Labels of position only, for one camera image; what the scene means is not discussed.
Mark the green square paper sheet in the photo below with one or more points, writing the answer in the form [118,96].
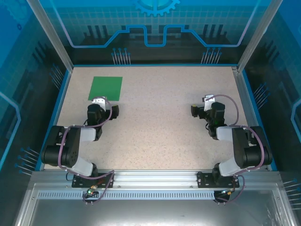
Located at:
[105,87]

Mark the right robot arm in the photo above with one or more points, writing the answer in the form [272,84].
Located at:
[240,146]

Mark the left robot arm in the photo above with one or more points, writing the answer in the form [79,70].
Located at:
[70,146]

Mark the metal tray panel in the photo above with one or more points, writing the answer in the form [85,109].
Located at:
[150,212]

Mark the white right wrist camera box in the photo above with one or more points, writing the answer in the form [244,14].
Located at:
[208,101]

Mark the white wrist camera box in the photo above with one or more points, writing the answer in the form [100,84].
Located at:
[208,101]
[100,101]

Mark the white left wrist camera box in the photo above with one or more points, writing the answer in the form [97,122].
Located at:
[100,101]

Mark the aluminium side rail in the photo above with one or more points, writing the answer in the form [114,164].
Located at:
[244,94]

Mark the blue table border frame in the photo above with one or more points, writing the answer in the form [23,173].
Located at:
[58,106]

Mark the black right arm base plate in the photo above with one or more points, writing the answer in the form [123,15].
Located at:
[204,180]

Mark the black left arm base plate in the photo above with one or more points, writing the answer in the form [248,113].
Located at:
[80,182]

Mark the aluminium mounting rail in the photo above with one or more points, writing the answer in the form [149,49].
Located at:
[155,179]

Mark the aluminium frame post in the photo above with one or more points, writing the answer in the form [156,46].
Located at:
[52,35]
[258,35]

